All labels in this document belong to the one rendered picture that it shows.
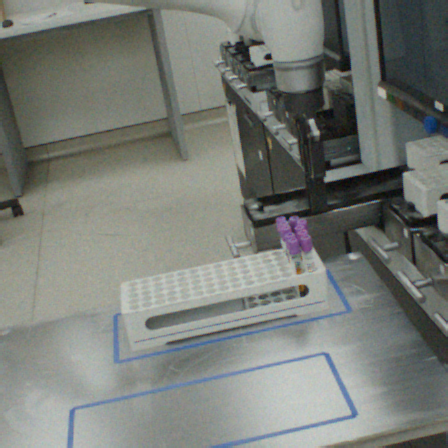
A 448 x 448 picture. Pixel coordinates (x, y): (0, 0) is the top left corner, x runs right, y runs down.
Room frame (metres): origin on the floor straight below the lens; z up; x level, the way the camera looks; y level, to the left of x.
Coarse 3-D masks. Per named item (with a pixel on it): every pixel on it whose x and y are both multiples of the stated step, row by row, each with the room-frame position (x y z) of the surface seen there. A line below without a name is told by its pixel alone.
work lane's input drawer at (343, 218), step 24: (408, 168) 1.50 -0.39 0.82; (288, 192) 1.49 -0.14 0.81; (336, 192) 1.48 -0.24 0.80; (360, 192) 1.45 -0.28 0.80; (384, 192) 1.40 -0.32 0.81; (264, 216) 1.39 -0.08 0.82; (288, 216) 1.38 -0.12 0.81; (312, 216) 1.38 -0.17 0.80; (336, 216) 1.38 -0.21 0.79; (360, 216) 1.39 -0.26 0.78; (264, 240) 1.37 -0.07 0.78
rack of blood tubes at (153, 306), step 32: (256, 256) 1.09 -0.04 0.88; (128, 288) 1.06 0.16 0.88; (160, 288) 1.05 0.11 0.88; (192, 288) 1.03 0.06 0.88; (224, 288) 1.02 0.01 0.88; (256, 288) 1.00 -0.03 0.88; (288, 288) 1.04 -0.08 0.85; (320, 288) 1.00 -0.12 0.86; (128, 320) 0.99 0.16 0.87; (160, 320) 1.05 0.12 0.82; (192, 320) 1.03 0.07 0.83; (224, 320) 1.00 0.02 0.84; (256, 320) 1.00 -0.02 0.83
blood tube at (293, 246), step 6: (288, 240) 1.01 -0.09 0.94; (294, 240) 1.01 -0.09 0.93; (288, 246) 1.01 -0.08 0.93; (294, 246) 1.00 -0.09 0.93; (294, 252) 1.00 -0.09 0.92; (294, 258) 1.01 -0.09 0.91; (294, 264) 1.01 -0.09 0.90; (300, 264) 1.01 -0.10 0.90; (294, 270) 1.01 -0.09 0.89; (300, 270) 1.01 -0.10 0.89; (300, 288) 1.01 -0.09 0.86; (300, 294) 1.01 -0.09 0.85; (306, 294) 1.01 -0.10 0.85
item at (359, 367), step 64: (64, 320) 1.12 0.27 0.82; (320, 320) 0.98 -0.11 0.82; (384, 320) 0.95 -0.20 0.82; (0, 384) 0.96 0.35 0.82; (64, 384) 0.93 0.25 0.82; (128, 384) 0.90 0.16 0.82; (192, 384) 0.88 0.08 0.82; (256, 384) 0.85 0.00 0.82; (320, 384) 0.83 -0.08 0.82; (384, 384) 0.80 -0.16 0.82
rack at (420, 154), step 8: (440, 136) 1.52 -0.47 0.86; (408, 144) 1.51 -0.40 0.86; (416, 144) 1.50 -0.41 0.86; (424, 144) 1.49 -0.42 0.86; (432, 144) 1.48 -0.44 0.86; (440, 144) 1.48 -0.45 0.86; (408, 152) 1.50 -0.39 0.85; (416, 152) 1.46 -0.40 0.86; (424, 152) 1.44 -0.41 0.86; (432, 152) 1.44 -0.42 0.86; (440, 152) 1.44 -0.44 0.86; (408, 160) 1.50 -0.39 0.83; (416, 160) 1.46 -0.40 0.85; (424, 160) 1.42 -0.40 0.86; (432, 160) 1.42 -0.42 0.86; (440, 160) 1.42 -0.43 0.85; (416, 168) 1.46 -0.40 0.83
